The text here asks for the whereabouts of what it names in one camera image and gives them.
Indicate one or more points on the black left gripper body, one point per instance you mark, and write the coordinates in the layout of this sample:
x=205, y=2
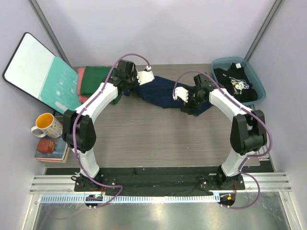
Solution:
x=132, y=80

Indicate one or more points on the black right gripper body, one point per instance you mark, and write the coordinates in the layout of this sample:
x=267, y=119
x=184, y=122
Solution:
x=194, y=101

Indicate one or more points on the navy blue t shirt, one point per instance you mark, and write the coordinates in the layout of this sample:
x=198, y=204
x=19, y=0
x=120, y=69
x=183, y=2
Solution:
x=160, y=92

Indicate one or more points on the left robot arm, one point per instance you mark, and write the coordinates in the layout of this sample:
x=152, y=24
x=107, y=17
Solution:
x=78, y=125

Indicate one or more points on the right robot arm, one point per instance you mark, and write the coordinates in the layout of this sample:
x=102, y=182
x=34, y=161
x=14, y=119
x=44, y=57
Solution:
x=248, y=133

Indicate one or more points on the stack of books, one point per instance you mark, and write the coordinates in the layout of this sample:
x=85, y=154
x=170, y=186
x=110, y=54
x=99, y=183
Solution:
x=59, y=155

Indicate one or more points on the folded green t shirt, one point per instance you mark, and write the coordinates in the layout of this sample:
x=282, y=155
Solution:
x=89, y=80

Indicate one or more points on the black printed t shirt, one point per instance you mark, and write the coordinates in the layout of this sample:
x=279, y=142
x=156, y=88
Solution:
x=236, y=82

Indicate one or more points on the teal plastic bin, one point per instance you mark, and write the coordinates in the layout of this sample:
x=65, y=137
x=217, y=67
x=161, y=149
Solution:
x=225, y=64

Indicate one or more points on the yellow inside floral mug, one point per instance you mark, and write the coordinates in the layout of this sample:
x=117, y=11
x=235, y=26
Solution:
x=47, y=125

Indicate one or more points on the white and teal board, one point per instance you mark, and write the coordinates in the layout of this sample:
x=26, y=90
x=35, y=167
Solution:
x=35, y=70

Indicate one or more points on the red small box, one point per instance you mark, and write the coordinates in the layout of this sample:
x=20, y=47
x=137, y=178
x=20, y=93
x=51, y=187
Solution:
x=46, y=146

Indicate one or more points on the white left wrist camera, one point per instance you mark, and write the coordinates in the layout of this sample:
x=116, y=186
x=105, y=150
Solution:
x=145, y=76

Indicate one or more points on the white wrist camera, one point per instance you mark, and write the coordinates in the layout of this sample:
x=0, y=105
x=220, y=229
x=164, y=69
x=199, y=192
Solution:
x=145, y=76
x=181, y=93

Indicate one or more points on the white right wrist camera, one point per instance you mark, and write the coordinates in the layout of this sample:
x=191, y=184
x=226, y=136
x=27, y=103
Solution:
x=181, y=93

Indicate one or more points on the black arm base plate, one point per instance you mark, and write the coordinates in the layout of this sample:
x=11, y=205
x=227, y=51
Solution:
x=158, y=179

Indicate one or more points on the left aluminium frame post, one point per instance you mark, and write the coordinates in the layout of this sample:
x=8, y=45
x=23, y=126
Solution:
x=49, y=31

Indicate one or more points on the aluminium frame post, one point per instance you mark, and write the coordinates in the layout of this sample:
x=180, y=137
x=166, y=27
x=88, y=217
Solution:
x=277, y=4
x=49, y=31

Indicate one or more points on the right aluminium frame post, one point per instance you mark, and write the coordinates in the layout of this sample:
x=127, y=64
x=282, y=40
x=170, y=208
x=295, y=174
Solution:
x=277, y=4

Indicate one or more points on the aluminium front rail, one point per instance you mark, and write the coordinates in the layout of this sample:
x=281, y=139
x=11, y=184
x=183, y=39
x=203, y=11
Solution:
x=62, y=189

